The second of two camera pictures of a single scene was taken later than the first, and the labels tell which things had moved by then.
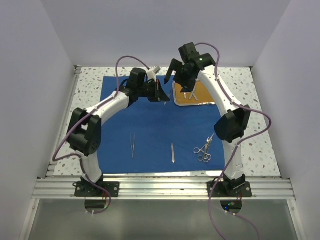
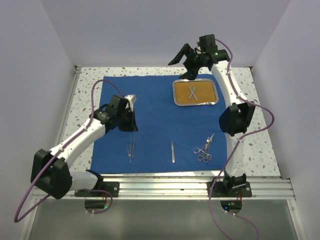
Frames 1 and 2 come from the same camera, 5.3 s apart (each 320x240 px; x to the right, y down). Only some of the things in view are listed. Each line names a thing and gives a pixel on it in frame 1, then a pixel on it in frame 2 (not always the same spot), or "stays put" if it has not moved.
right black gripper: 188,85 → 191,73
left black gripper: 159,94 → 132,126
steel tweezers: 131,144 stays put
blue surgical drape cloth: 160,137 stays put
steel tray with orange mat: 203,96 stays put
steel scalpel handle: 173,153 stays put
